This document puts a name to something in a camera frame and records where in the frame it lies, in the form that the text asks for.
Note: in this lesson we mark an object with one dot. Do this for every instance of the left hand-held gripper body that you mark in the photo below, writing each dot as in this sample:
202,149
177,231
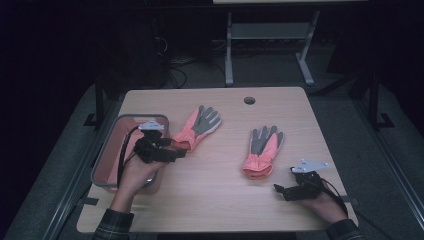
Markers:
151,146

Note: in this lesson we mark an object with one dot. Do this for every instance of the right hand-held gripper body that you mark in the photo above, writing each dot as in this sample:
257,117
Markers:
308,186

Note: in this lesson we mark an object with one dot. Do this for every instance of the pink and grey glove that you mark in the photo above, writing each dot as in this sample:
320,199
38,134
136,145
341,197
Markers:
200,126
263,150

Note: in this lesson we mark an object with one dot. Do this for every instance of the pink basket with grey rim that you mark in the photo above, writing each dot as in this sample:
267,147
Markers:
106,156

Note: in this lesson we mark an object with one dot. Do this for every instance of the person's right hand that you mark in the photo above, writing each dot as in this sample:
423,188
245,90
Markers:
328,206

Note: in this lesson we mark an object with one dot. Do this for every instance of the person's left hand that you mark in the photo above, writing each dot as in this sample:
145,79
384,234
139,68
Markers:
136,180

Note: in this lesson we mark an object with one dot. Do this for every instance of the grey metal stand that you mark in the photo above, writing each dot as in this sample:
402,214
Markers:
266,31

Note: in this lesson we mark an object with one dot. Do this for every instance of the black upright post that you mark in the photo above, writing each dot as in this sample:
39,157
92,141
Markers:
99,100
374,96

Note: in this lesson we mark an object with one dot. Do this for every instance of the metal floor rail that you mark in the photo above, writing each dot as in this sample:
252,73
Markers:
393,166
76,173

